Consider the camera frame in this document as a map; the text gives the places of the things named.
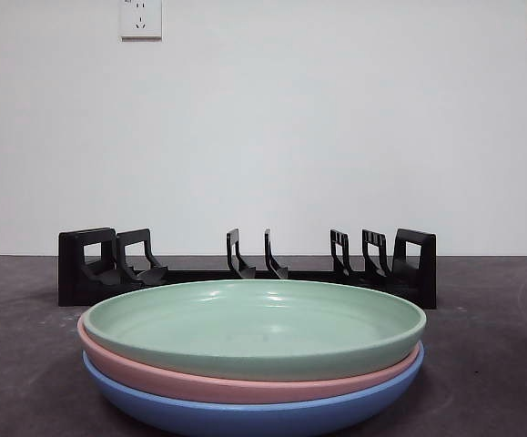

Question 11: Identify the green round plate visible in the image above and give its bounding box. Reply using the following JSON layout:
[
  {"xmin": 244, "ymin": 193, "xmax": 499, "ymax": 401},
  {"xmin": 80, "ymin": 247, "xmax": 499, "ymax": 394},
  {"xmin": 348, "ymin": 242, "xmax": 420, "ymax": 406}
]
[{"xmin": 82, "ymin": 278, "xmax": 429, "ymax": 383}]

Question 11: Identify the pink round plate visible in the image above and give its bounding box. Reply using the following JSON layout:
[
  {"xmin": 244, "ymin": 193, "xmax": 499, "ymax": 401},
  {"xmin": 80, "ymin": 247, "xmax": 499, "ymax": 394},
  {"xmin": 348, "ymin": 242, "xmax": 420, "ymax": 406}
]
[{"xmin": 76, "ymin": 317, "xmax": 424, "ymax": 404}]

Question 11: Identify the blue round plate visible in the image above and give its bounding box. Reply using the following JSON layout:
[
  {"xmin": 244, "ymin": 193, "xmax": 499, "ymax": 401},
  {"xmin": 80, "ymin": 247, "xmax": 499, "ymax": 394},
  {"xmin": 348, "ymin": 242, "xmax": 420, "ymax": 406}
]
[{"xmin": 81, "ymin": 341, "xmax": 426, "ymax": 437}]

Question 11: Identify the black plastic plate rack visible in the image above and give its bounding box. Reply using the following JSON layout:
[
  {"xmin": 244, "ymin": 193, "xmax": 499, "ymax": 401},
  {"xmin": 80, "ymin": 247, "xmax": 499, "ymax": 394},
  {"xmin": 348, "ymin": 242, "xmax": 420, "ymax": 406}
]
[{"xmin": 57, "ymin": 226, "xmax": 439, "ymax": 310}]

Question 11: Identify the white wall socket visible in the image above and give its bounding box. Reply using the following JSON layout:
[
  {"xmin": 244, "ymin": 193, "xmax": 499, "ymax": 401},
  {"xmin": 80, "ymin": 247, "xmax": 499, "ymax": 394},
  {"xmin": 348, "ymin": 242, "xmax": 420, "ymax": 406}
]
[{"xmin": 120, "ymin": 0, "xmax": 164, "ymax": 42}]

